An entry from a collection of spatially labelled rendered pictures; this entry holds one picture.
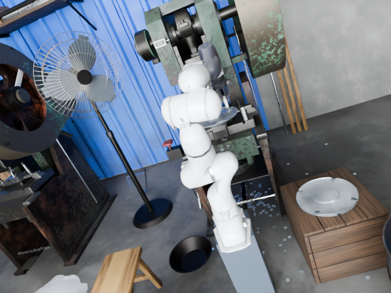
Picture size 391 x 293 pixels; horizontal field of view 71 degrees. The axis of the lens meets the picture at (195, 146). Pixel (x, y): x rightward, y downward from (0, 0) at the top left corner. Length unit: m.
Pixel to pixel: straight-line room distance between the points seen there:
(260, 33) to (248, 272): 1.14
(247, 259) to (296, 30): 2.26
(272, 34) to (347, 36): 1.82
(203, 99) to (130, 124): 2.42
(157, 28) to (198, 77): 0.76
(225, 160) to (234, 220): 0.28
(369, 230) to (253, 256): 0.53
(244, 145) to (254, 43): 0.63
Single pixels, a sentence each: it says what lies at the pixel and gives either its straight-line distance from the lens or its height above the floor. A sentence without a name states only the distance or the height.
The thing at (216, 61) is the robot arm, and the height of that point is 1.16.
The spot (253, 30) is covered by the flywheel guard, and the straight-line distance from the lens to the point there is 1.40.
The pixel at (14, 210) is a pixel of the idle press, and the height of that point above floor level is 0.58.
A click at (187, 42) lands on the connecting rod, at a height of 1.26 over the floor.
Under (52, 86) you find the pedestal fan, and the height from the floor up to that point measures 1.31.
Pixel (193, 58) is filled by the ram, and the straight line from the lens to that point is 1.73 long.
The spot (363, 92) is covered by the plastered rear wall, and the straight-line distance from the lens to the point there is 3.39.
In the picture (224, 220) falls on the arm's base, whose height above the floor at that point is 0.56.
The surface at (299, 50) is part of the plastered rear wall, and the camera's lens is 3.06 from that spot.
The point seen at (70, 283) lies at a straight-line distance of 2.21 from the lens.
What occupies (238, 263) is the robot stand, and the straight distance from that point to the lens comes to 1.42.
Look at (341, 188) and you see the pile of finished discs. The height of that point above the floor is 0.36.
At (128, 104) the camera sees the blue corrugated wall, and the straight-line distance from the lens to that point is 3.20.
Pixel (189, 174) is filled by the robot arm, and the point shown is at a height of 0.82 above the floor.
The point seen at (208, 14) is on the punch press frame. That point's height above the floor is 1.36.
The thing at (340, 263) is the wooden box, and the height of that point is 0.11.
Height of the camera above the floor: 1.35
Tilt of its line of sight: 23 degrees down
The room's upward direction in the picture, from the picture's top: 22 degrees counter-clockwise
